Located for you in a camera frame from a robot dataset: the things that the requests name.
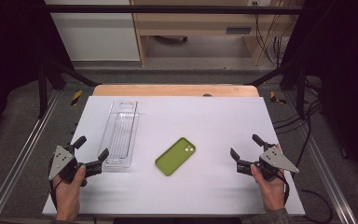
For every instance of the light wooden desk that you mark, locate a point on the light wooden desk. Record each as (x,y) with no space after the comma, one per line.
(199,21)

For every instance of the black horizontal frame bar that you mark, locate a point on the black horizontal frame bar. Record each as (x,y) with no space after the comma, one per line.
(167,9)

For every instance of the white cabinet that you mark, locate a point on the white cabinet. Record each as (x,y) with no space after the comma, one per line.
(96,34)

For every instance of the person's right hand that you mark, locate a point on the person's right hand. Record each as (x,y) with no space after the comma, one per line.
(272,193)

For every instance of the clear plastic packaging box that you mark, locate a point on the clear plastic packaging box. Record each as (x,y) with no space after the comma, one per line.
(119,133)

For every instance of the aluminium floor rail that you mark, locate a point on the aluminium floor rail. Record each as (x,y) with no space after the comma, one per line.
(21,155)
(326,168)

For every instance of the person's left hand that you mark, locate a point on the person's left hand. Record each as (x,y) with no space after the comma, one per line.
(67,199)

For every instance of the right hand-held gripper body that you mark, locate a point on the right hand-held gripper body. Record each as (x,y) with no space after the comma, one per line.
(275,159)

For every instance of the black metal stand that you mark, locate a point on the black metal stand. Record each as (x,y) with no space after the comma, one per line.
(295,79)
(48,84)

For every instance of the white table sheet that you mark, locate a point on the white table sheet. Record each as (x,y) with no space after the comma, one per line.
(199,124)

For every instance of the black curtain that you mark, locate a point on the black curtain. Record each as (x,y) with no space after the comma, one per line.
(345,77)
(9,56)

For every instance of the office chair base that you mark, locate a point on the office chair base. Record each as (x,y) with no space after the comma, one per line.
(171,39)

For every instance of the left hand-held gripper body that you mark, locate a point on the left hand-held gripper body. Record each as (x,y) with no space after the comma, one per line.
(62,160)

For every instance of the black and yellow floor tape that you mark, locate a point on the black and yellow floor tape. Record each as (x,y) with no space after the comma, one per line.
(276,98)
(76,97)

